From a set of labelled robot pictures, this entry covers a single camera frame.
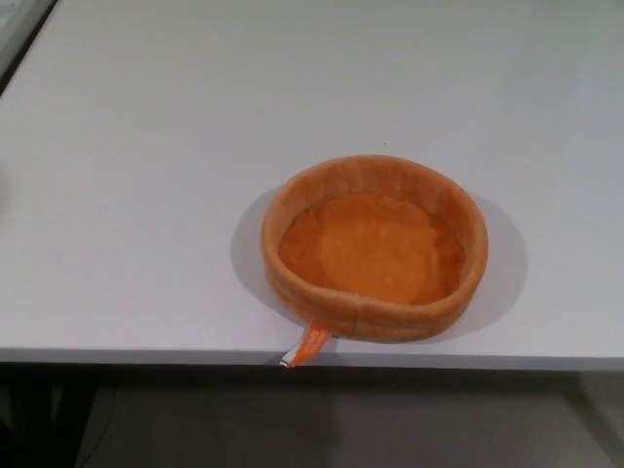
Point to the orange soft plush plate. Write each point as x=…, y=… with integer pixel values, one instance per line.
x=370, y=244

